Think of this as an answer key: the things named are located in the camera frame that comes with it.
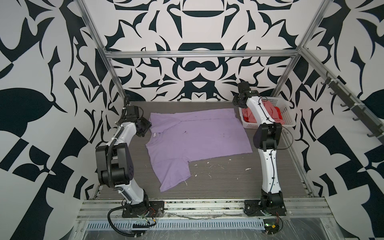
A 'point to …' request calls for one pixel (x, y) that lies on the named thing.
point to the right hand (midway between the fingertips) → (238, 99)
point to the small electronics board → (271, 226)
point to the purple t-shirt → (177, 136)
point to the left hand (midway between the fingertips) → (149, 123)
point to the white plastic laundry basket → (279, 108)
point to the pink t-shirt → (271, 111)
